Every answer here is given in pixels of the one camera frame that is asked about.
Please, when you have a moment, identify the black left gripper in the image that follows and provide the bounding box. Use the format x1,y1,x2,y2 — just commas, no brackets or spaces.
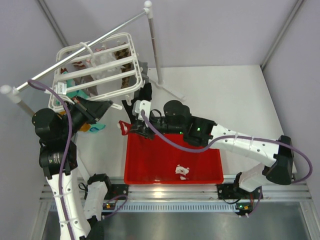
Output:
59,93,112,139

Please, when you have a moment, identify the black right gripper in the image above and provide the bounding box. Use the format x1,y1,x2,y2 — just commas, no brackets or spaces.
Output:
129,113,185,140

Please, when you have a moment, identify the black sock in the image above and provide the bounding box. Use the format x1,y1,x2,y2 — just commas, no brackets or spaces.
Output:
121,100,136,125
135,82,153,102

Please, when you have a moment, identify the white plastic sock hanger frame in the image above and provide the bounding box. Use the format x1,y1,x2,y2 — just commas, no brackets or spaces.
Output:
52,32,147,102

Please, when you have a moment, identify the grey sock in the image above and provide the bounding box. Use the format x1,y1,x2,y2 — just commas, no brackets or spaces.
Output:
138,60,150,84

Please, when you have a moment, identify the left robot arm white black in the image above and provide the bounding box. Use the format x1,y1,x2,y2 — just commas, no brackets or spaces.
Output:
31,96,113,240

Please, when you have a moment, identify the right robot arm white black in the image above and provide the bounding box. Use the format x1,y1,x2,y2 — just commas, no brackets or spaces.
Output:
124,100,294,199

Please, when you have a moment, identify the mustard yellow sock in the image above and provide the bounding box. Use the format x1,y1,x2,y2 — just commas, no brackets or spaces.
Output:
59,111,91,132

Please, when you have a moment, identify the teal patterned sock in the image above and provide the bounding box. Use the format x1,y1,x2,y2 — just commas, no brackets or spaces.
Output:
87,122,106,134
59,68,88,98

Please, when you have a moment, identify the white sock with red trim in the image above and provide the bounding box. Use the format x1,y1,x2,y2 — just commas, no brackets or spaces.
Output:
89,44,121,81

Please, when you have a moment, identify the red plastic bin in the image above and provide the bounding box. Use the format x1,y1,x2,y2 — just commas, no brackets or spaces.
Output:
124,133,224,185

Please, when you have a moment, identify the brown white striped sock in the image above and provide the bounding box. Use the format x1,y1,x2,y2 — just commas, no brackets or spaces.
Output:
72,58,97,95

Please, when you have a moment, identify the brown argyle sock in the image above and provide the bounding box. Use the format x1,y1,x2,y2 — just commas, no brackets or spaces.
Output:
114,48,133,89

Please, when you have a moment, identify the metal and white drying rack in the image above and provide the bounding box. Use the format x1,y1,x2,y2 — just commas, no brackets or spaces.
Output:
0,0,187,178

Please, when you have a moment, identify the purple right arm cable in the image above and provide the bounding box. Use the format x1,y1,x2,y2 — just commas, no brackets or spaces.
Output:
140,109,313,218

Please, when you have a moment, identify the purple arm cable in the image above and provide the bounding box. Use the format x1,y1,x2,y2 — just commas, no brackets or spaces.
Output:
140,109,313,218
26,79,128,240

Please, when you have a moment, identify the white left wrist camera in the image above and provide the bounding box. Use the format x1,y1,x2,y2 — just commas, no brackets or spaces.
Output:
55,81,67,95

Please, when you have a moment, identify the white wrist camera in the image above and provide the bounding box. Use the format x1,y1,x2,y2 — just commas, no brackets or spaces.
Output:
55,81,67,95
132,100,151,119

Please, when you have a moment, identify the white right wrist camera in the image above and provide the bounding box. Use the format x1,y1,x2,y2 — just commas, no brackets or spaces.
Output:
132,100,151,119

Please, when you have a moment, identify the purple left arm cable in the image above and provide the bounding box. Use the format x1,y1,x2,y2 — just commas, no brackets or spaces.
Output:
26,79,128,240

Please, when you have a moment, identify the aluminium rail base frame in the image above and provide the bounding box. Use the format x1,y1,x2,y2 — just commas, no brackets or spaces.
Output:
39,174,313,213

